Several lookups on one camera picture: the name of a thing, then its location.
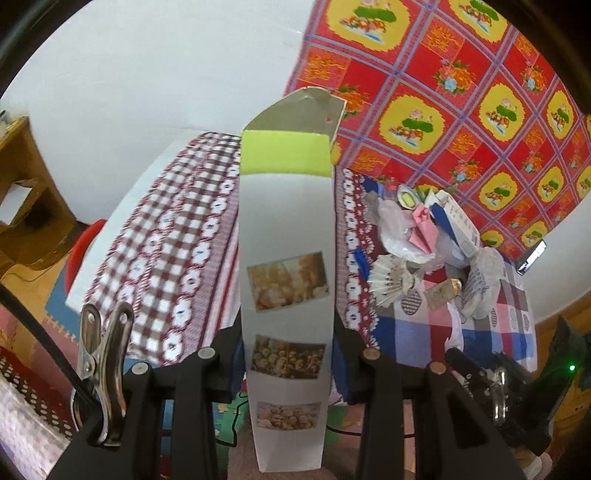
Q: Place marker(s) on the silver ointment tube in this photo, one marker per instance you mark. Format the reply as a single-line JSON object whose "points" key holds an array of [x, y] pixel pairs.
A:
{"points": [[443, 293]]}

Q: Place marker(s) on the silver spring clamp right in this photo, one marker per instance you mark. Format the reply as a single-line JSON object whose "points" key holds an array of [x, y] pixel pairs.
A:
{"points": [[498, 394]]}

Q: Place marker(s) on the colourful foam floor mat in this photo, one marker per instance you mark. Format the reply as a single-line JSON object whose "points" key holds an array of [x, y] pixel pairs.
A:
{"points": [[32, 289]]}

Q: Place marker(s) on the smartphone on bed corner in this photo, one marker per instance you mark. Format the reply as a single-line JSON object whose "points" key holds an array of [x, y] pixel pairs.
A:
{"points": [[525, 262]]}

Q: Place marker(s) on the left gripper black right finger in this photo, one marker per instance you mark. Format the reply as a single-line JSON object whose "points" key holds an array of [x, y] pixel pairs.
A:
{"points": [[453, 437]]}

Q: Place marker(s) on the red floral headboard cloth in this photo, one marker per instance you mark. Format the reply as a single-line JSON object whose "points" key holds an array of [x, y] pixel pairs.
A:
{"points": [[450, 95]]}

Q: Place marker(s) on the patchwork heart bed sheet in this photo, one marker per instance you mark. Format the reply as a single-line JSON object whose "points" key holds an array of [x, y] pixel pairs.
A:
{"points": [[175, 260]]}

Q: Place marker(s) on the pink paper receipt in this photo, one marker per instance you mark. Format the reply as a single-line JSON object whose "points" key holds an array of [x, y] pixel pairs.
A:
{"points": [[425, 232]]}

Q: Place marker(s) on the silver spring clamp left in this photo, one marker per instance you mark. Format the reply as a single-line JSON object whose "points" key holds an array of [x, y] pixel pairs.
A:
{"points": [[101, 353]]}

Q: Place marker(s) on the clear plastic packaging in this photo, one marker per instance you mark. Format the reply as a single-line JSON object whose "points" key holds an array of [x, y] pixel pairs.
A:
{"points": [[395, 226]]}

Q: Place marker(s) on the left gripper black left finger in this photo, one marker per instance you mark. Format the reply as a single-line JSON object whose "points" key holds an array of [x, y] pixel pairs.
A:
{"points": [[173, 401]]}

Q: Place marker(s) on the white paper in shelf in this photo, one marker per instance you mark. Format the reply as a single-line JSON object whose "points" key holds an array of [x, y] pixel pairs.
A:
{"points": [[13, 203]]}

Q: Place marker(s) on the white plastic bag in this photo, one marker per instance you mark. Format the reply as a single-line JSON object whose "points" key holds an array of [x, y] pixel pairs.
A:
{"points": [[483, 285]]}

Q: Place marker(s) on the white green selfie stick box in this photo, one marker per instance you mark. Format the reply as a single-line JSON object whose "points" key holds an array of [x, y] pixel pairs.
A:
{"points": [[286, 250]]}

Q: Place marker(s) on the white bed frame side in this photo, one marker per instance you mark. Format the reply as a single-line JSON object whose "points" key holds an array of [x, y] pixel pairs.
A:
{"points": [[99, 247]]}

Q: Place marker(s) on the white blue printed box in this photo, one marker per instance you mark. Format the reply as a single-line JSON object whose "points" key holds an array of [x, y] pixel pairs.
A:
{"points": [[449, 215]]}

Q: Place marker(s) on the wooden desk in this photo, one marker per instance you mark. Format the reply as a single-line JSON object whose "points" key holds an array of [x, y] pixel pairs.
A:
{"points": [[37, 226]]}

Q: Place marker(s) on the silver spring clamp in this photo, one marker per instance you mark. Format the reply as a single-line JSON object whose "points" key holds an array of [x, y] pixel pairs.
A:
{"points": [[101, 353], [498, 394]]}

